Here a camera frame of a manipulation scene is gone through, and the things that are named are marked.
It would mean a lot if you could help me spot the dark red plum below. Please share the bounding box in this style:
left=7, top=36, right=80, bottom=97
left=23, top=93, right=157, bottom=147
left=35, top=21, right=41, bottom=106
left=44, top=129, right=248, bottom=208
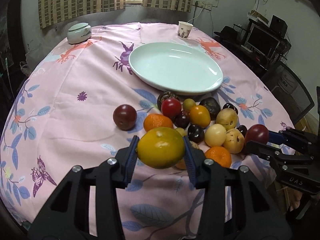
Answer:
left=113, top=104, right=137, bottom=131
left=245, top=124, right=269, bottom=144

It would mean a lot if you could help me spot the tan dimpled fruit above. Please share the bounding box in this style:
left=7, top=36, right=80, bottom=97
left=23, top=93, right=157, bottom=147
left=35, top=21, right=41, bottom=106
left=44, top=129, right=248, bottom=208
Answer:
left=222, top=128, right=245, bottom=154

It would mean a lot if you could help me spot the large orange mandarin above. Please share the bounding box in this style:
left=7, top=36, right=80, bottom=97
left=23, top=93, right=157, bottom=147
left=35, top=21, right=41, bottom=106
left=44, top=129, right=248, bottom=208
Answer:
left=204, top=146, right=232, bottom=168

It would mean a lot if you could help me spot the yellow pear-like fruit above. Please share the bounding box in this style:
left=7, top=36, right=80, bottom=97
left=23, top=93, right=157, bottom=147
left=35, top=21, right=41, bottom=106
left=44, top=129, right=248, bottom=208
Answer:
left=215, top=108, right=238, bottom=130

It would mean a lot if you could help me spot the pale yellow round fruit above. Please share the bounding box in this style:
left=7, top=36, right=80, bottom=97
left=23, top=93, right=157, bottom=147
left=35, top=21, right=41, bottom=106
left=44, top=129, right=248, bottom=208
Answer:
left=204, top=124, right=226, bottom=147

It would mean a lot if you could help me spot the black cherry fruit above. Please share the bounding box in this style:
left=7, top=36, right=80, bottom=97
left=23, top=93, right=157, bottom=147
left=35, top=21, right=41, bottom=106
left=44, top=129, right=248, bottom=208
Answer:
left=223, top=103, right=239, bottom=114

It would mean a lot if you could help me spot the striped pepino melon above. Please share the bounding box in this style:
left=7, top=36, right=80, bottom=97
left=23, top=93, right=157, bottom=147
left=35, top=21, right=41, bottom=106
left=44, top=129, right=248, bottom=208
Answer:
left=190, top=141, right=200, bottom=150

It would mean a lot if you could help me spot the large yellow-green citrus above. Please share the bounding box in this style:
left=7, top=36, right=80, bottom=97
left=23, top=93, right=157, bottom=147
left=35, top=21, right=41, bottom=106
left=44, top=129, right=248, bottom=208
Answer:
left=137, top=127, right=185, bottom=169

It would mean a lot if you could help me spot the black mesh chair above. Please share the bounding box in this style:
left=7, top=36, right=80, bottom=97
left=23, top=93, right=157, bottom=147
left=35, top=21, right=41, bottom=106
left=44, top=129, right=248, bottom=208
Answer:
left=261, top=61, right=315, bottom=125

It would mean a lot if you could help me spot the dark flat persimmon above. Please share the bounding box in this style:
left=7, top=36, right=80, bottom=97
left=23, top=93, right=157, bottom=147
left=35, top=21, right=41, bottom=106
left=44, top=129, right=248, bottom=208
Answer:
left=199, top=97, right=221, bottom=121

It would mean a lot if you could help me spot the dark black plum centre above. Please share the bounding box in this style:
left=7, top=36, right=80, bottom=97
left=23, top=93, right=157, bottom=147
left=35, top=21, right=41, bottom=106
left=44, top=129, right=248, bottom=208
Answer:
left=187, top=125, right=204, bottom=144

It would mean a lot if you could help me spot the orange-yellow tomato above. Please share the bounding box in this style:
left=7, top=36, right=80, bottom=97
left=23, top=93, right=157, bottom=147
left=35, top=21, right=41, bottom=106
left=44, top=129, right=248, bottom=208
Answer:
left=189, top=105, right=211, bottom=128

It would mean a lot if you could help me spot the computer monitor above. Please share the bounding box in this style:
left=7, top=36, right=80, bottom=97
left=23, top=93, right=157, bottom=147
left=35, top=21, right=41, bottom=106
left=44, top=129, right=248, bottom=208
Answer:
left=244, top=22, right=280, bottom=59

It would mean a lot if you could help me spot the dark purple plum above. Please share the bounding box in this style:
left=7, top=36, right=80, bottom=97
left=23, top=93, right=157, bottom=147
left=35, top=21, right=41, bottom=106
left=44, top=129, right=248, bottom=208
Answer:
left=173, top=111, right=190, bottom=129

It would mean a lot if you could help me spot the small olive-green fruit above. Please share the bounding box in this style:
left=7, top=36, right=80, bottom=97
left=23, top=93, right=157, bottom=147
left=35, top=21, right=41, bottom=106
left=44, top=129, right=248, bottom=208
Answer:
left=182, top=98, right=196, bottom=112

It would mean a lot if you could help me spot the pink floral tablecloth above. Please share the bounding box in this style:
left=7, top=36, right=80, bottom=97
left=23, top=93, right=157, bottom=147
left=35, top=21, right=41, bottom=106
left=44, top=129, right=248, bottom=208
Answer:
left=1, top=22, right=293, bottom=239

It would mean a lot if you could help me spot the red tomato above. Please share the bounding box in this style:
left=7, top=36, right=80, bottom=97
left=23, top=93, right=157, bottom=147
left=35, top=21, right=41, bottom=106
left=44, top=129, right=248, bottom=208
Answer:
left=161, top=98, right=182, bottom=119

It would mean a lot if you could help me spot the dark brown mangosteen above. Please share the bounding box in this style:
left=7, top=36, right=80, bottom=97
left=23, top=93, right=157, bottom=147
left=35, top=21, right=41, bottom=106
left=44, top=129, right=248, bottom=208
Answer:
left=157, top=90, right=180, bottom=111

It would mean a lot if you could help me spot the white oval plate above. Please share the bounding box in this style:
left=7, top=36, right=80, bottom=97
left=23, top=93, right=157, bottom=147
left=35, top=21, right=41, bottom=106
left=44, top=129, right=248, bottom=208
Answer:
left=129, top=42, right=224, bottom=95

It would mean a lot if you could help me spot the patterned paper cup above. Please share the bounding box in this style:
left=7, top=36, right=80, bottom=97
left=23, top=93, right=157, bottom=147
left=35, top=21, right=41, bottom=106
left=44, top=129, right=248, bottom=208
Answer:
left=177, top=21, right=193, bottom=39

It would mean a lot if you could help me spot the white lidded ceramic jar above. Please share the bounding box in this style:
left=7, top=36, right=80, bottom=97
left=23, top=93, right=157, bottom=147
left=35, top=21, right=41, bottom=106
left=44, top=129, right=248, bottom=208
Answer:
left=67, top=23, right=92, bottom=44

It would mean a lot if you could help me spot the wall power strip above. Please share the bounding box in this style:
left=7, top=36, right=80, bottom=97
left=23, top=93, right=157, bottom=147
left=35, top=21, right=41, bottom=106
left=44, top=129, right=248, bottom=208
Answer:
left=194, top=1, right=213, bottom=11

